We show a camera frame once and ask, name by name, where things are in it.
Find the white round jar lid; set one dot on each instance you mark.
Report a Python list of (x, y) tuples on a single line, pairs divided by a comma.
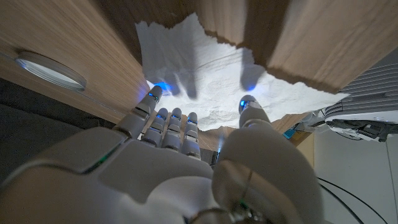
[(46, 71)]

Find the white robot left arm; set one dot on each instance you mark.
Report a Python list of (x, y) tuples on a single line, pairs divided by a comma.
[(357, 116)]

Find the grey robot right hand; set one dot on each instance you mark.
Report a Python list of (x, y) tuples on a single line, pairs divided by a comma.
[(140, 180)]

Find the black backdrop curtain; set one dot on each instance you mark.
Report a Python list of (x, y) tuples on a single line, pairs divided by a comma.
[(31, 124)]

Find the white paper towel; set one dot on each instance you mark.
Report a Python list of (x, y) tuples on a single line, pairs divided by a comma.
[(217, 77)]

